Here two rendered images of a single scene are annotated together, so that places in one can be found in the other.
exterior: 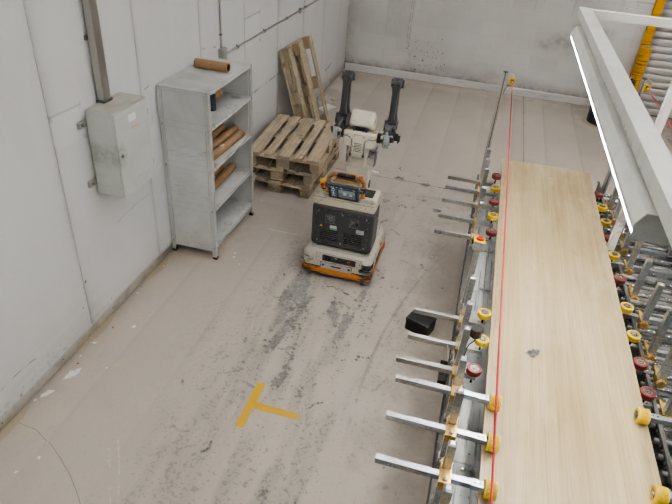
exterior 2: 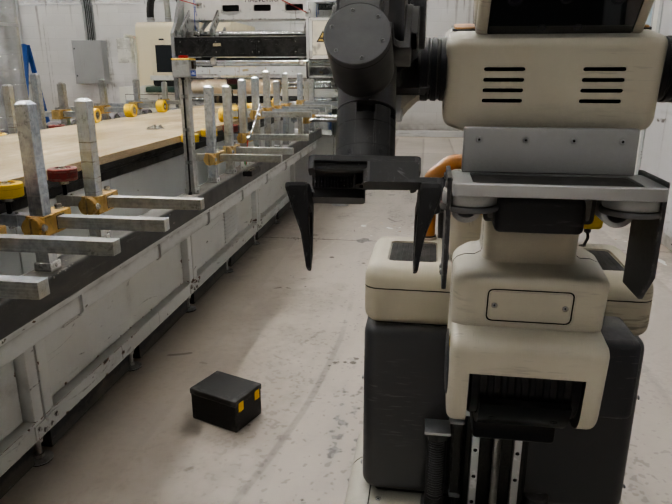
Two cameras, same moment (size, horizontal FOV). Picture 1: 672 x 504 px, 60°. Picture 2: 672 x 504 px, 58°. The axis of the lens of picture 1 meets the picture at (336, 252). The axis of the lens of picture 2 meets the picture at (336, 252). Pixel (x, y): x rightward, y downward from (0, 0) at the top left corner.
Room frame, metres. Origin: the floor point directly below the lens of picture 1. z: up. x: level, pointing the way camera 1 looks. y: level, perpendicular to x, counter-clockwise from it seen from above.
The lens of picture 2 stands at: (5.52, -0.49, 1.17)
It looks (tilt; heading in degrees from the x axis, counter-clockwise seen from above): 17 degrees down; 175
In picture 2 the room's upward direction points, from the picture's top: straight up
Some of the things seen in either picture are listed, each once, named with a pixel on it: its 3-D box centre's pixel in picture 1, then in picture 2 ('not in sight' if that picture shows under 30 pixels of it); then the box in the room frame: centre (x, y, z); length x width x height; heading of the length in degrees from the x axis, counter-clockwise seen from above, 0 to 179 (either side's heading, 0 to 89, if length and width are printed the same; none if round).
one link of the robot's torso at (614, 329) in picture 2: not in sight; (550, 380); (4.64, -0.06, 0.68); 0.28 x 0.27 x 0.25; 77
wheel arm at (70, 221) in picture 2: (465, 220); (83, 222); (4.01, -1.00, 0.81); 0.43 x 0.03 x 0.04; 78
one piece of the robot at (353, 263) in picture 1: (338, 260); not in sight; (4.14, -0.03, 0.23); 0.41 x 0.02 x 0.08; 77
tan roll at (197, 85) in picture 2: not in sight; (258, 86); (-0.10, -0.74, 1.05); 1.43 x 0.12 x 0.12; 78
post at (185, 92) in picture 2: (470, 277); (188, 137); (3.06, -0.88, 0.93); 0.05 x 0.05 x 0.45; 78
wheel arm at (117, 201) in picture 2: (462, 235); (130, 202); (3.76, -0.95, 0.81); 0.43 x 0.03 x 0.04; 78
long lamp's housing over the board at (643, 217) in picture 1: (604, 93); not in sight; (2.50, -1.09, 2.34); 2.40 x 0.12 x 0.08; 168
